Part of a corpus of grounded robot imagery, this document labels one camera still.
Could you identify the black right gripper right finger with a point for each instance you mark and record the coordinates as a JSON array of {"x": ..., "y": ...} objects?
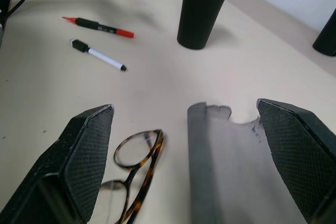
[{"x": 296, "y": 150}]

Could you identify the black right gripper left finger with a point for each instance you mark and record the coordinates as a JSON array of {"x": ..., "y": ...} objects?
[{"x": 78, "y": 161}]

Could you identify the tortoiseshell eyeglasses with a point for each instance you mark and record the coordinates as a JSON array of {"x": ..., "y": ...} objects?
[{"x": 141, "y": 191}]

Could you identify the grey felt glasses case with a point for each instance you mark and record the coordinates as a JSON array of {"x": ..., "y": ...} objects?
[{"x": 223, "y": 169}]

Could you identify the white marker with black cap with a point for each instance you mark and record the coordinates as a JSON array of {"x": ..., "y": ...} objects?
[{"x": 102, "y": 56}]

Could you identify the red and black marker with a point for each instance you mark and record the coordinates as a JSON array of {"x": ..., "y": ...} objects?
[{"x": 99, "y": 27}]

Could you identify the black pen holder cup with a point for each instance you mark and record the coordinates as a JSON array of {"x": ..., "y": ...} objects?
[{"x": 328, "y": 40}]

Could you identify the black plastic cup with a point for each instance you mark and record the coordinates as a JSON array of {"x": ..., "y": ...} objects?
[{"x": 202, "y": 16}]

